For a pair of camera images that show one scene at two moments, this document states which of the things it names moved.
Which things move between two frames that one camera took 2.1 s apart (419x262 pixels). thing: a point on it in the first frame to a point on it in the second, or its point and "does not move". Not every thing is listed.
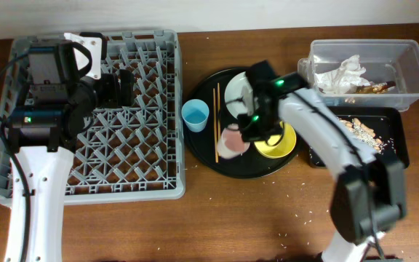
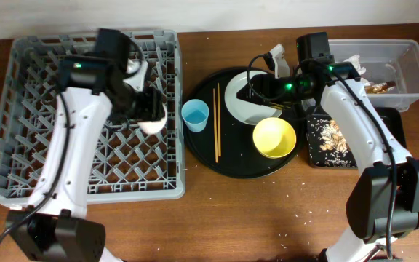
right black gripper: [249, 135] to [271, 97]
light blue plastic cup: [195, 113] does not move
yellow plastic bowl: [278, 145] does not move
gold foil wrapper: [377, 88] does not move
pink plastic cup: [230, 144] to [154, 127]
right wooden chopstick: [218, 111] does not move
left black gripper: [112, 99] to [148, 103]
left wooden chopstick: [217, 159] does not move
